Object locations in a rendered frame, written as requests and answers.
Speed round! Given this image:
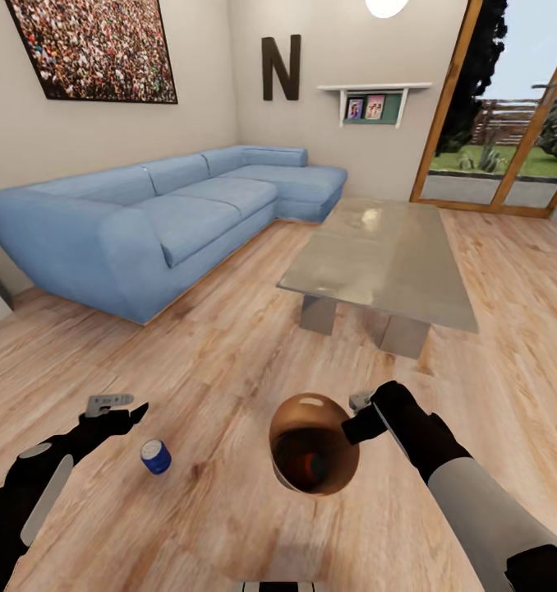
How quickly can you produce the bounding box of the trash can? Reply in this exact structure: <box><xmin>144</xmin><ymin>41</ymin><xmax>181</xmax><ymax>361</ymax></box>
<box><xmin>269</xmin><ymin>392</ymin><xmax>360</xmax><ymax>497</ymax></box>

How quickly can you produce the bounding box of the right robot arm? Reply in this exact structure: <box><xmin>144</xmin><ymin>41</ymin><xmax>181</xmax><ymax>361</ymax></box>
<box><xmin>342</xmin><ymin>89</ymin><xmax>557</xmax><ymax>592</ymax></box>

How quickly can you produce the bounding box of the can of soda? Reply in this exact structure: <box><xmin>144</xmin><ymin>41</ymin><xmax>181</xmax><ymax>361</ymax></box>
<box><xmin>284</xmin><ymin>453</ymin><xmax>328</xmax><ymax>488</ymax></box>
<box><xmin>140</xmin><ymin>438</ymin><xmax>171</xmax><ymax>474</ymax></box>

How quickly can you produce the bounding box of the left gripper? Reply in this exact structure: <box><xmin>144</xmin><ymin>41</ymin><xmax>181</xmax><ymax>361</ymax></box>
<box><xmin>75</xmin><ymin>403</ymin><xmax>149</xmax><ymax>453</ymax></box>

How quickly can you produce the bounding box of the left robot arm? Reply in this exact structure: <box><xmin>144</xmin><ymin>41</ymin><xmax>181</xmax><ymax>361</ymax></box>
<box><xmin>0</xmin><ymin>393</ymin><xmax>149</xmax><ymax>592</ymax></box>

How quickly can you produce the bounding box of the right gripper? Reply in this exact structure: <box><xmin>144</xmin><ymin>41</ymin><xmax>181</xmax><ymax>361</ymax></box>
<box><xmin>342</xmin><ymin>408</ymin><xmax>383</xmax><ymax>445</ymax></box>

